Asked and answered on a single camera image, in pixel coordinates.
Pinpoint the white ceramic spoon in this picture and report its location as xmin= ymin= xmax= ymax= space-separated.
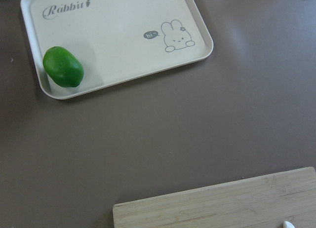
xmin=282 ymin=221 xmax=295 ymax=228

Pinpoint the cream rabbit tray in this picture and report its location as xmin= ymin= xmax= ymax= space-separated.
xmin=20 ymin=0 xmax=213 ymax=100

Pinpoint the green lime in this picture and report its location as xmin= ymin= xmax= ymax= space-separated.
xmin=42 ymin=46 xmax=84 ymax=88

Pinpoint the wooden cutting board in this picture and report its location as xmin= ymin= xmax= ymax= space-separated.
xmin=113 ymin=167 xmax=316 ymax=228

